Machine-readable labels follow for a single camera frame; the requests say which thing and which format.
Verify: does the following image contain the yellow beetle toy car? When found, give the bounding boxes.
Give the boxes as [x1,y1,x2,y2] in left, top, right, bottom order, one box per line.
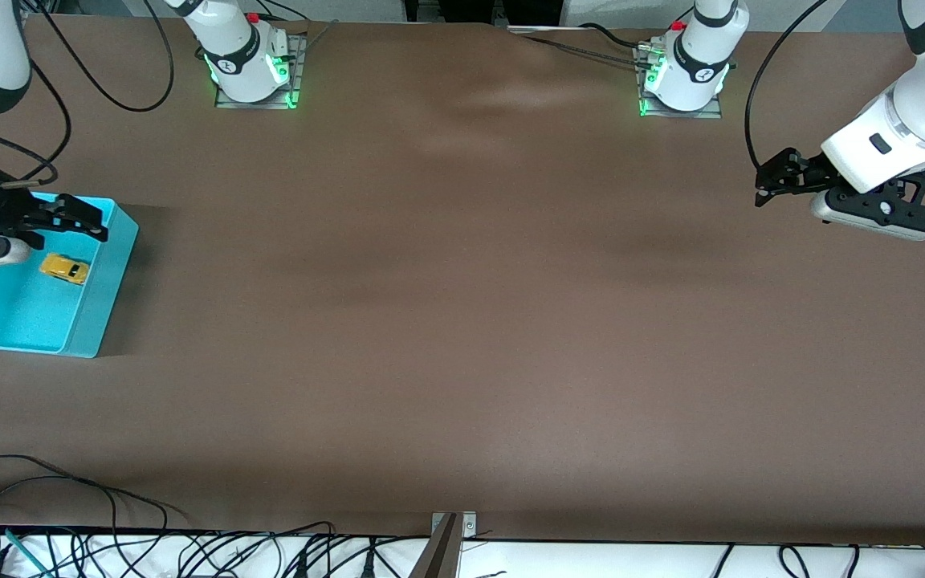
[38,253,91,287]

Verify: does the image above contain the teal plastic bin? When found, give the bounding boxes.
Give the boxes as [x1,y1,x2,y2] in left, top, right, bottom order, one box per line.
[0,192,141,359]

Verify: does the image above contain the black equipment box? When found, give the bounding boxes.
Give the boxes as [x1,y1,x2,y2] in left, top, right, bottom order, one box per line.
[404,0,565,25]

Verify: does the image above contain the brown table mat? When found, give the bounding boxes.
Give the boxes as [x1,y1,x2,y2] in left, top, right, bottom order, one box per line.
[0,14,925,548]

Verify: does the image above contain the braided black right arm cable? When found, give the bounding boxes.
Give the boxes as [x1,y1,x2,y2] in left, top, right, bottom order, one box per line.
[0,119,60,189]

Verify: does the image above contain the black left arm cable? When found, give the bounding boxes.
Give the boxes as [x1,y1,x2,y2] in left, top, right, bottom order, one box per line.
[744,0,833,174]

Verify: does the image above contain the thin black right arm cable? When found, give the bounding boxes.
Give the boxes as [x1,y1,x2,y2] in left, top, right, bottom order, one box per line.
[22,58,72,179]

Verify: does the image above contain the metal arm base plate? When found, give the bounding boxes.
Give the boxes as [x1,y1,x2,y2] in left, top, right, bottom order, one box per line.
[635,44,725,120]
[214,32,308,110]

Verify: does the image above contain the looping black right arm cable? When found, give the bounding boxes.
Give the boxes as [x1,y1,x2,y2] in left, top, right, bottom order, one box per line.
[35,0,177,113]

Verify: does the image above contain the thick black base cable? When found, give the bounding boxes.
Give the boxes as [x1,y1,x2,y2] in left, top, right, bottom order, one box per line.
[579,22,650,51]

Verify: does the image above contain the long arcing black cable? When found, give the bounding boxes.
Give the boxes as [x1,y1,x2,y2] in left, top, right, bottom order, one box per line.
[0,454,190,524]

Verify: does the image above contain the thin grey base cable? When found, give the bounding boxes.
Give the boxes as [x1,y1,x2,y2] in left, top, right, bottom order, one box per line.
[506,27,653,70]

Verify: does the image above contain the short arcing black cable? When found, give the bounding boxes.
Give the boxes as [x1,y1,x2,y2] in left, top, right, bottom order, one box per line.
[0,476,120,555]

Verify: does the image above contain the teal cable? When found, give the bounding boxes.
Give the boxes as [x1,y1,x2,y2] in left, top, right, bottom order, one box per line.
[3,528,54,577]

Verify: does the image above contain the silver metal bracket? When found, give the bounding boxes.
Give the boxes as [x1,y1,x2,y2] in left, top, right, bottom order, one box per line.
[431,511,479,539]

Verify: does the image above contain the dark camera mount pole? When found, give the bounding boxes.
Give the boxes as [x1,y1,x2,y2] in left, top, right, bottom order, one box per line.
[408,514,462,578]

